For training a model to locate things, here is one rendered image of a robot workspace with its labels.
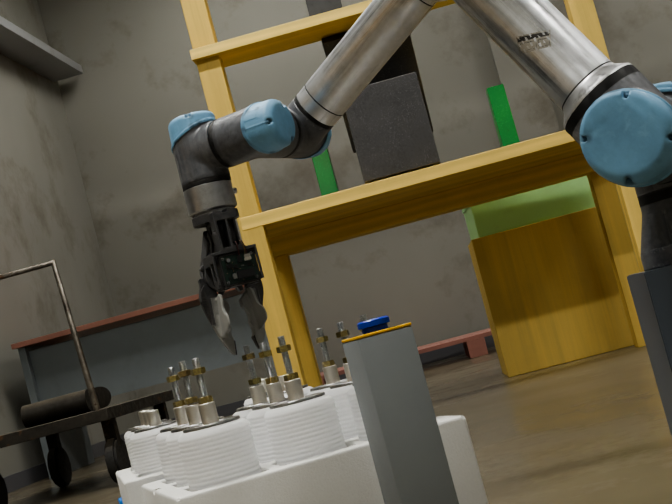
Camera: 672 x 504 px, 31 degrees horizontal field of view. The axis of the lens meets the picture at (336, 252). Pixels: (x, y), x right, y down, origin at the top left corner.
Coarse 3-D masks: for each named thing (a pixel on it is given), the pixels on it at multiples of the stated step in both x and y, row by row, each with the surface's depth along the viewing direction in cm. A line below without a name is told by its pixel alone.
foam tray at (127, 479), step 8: (120, 472) 231; (128, 472) 225; (160, 472) 203; (120, 480) 216; (128, 480) 204; (136, 480) 201; (144, 480) 201; (152, 480) 201; (120, 488) 229; (128, 488) 200; (136, 488) 201; (128, 496) 200; (136, 496) 201
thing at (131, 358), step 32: (128, 320) 652; (160, 320) 638; (192, 320) 636; (32, 352) 644; (64, 352) 643; (96, 352) 641; (128, 352) 639; (160, 352) 637; (192, 352) 635; (224, 352) 633; (256, 352) 631; (32, 384) 639; (64, 384) 642; (96, 384) 640; (128, 384) 638; (64, 448) 659
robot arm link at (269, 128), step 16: (240, 112) 180; (256, 112) 177; (272, 112) 177; (288, 112) 181; (208, 128) 182; (224, 128) 180; (240, 128) 178; (256, 128) 177; (272, 128) 176; (288, 128) 180; (224, 144) 180; (240, 144) 179; (256, 144) 178; (272, 144) 178; (288, 144) 179; (224, 160) 182; (240, 160) 181
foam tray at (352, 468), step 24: (456, 432) 159; (336, 456) 155; (360, 456) 156; (456, 456) 159; (240, 480) 152; (264, 480) 152; (288, 480) 153; (312, 480) 154; (336, 480) 154; (360, 480) 155; (456, 480) 159; (480, 480) 159
